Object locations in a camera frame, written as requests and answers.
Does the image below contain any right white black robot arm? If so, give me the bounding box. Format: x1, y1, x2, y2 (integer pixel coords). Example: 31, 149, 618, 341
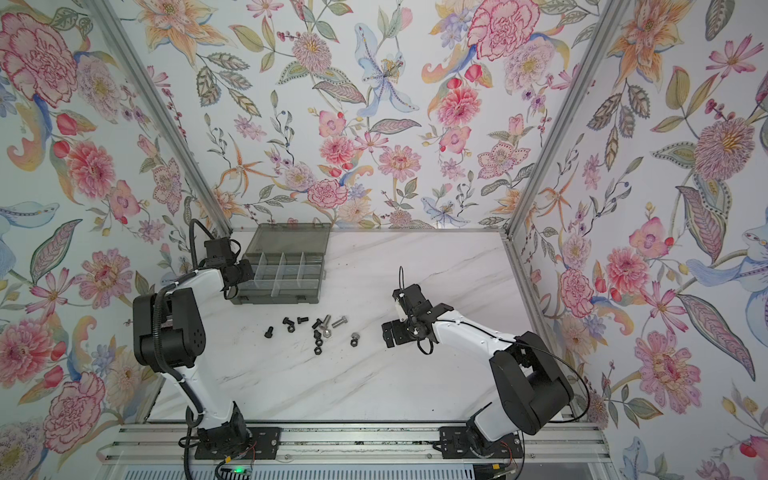
382, 284, 574, 447

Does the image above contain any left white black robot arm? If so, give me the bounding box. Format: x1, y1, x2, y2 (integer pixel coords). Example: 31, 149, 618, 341
133, 237, 254, 452

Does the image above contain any short silver hex bolt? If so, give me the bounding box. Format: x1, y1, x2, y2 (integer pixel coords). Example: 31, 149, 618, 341
331, 317, 348, 329

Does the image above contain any grey plastic organizer box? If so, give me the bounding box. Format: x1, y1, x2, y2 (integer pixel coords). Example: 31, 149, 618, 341
232, 223, 331, 305

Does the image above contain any long silver hex bolt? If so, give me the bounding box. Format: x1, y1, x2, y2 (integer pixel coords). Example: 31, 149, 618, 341
321, 314, 332, 338

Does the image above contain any black hex bolt rear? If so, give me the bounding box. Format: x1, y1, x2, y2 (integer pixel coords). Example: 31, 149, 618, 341
282, 317, 296, 333

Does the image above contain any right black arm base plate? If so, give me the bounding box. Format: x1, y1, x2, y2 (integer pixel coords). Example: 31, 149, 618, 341
433, 426, 524, 460

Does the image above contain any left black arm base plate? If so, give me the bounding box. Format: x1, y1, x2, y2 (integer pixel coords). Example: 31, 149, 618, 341
194, 427, 282, 461

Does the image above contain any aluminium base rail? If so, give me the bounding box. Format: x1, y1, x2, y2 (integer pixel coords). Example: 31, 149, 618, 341
95, 422, 613, 466

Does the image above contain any left aluminium corner post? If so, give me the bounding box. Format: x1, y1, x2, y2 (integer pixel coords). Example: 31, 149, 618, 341
84, 0, 233, 235

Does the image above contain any aluminium corner post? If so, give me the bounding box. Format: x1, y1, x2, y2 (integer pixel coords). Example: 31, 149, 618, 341
84, 0, 233, 235
505, 1, 628, 240

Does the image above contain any right aluminium corner post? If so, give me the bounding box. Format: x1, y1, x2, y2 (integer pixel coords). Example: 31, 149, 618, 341
505, 1, 628, 240

